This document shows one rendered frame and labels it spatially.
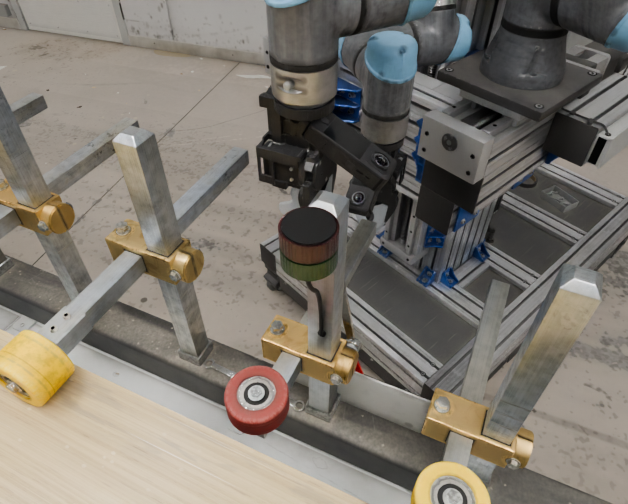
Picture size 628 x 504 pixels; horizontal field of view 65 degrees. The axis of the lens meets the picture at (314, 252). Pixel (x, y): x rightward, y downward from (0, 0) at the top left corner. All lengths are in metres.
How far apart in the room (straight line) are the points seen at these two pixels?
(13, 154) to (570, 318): 0.74
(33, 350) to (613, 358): 1.79
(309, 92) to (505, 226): 1.53
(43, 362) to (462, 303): 1.28
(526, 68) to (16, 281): 1.07
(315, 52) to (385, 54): 0.22
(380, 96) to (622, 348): 1.52
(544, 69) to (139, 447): 0.87
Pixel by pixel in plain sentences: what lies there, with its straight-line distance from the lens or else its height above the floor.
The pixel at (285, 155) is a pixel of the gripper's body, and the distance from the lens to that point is 0.61.
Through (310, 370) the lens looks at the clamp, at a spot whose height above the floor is 0.84.
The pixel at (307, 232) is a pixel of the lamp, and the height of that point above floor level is 1.14.
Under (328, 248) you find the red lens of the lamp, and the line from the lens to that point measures 0.47.
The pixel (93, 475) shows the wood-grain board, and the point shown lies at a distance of 0.65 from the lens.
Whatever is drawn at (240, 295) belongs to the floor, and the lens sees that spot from 1.93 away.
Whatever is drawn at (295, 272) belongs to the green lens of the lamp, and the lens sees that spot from 0.49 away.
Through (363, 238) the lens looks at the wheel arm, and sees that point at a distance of 0.88.
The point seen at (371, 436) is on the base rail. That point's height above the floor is 0.70.
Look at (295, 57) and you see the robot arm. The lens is 0.54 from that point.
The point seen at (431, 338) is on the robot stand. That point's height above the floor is 0.21.
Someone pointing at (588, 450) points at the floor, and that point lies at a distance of 1.79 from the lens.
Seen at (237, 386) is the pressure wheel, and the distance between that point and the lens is 0.65.
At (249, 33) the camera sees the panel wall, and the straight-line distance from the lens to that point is 3.57.
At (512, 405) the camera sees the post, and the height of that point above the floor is 0.93.
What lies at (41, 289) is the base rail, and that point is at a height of 0.70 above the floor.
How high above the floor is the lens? 1.46
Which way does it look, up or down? 45 degrees down
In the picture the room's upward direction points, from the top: straight up
